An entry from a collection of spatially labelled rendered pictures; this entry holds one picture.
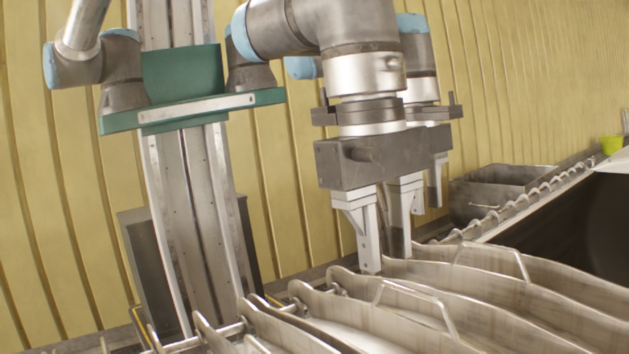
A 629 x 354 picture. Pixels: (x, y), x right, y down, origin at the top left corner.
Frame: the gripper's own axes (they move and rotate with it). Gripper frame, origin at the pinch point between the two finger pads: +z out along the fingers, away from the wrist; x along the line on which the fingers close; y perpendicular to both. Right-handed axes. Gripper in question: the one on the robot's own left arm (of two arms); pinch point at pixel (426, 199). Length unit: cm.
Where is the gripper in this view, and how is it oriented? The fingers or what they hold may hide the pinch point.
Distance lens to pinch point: 77.6
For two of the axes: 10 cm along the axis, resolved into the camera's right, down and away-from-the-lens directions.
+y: -5.4, -0.7, 8.4
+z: 1.3, 9.8, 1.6
